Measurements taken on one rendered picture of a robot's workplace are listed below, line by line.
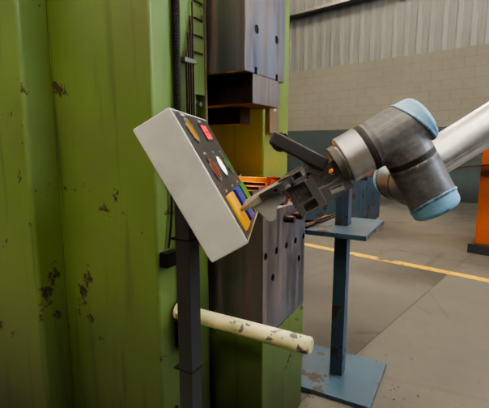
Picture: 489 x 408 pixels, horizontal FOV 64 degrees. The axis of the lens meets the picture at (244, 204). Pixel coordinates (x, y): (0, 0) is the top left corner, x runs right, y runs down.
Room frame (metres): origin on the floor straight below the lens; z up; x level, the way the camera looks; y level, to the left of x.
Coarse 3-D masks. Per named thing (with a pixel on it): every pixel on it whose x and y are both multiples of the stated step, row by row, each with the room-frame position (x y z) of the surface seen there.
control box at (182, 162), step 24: (168, 120) 0.70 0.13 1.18; (192, 120) 0.84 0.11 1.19; (144, 144) 0.70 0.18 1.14; (168, 144) 0.70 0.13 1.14; (192, 144) 0.70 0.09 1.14; (216, 144) 0.97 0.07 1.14; (168, 168) 0.70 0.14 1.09; (192, 168) 0.70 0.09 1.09; (192, 192) 0.70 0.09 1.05; (216, 192) 0.69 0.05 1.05; (192, 216) 0.70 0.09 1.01; (216, 216) 0.69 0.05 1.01; (216, 240) 0.69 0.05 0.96; (240, 240) 0.69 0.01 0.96
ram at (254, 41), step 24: (216, 0) 1.32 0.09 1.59; (240, 0) 1.27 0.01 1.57; (264, 0) 1.38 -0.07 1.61; (216, 24) 1.32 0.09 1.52; (240, 24) 1.27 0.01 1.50; (264, 24) 1.38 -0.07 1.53; (216, 48) 1.32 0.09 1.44; (240, 48) 1.27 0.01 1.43; (264, 48) 1.38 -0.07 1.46; (216, 72) 1.32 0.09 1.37; (240, 72) 1.30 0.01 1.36; (264, 72) 1.38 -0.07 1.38
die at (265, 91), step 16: (208, 80) 1.40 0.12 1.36; (224, 80) 1.36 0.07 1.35; (240, 80) 1.33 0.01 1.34; (256, 80) 1.33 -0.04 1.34; (272, 80) 1.43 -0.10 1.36; (208, 96) 1.40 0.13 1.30; (224, 96) 1.36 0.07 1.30; (240, 96) 1.33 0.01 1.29; (256, 96) 1.33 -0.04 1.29; (272, 96) 1.44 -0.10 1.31
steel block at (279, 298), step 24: (264, 240) 1.26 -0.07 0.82; (288, 240) 1.43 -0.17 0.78; (216, 264) 1.34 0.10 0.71; (240, 264) 1.29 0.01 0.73; (264, 264) 1.26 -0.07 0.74; (288, 264) 1.43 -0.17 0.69; (216, 288) 1.34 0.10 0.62; (240, 288) 1.29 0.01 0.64; (264, 288) 1.26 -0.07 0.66; (288, 288) 1.44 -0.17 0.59; (240, 312) 1.29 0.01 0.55; (264, 312) 1.26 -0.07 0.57; (288, 312) 1.44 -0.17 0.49
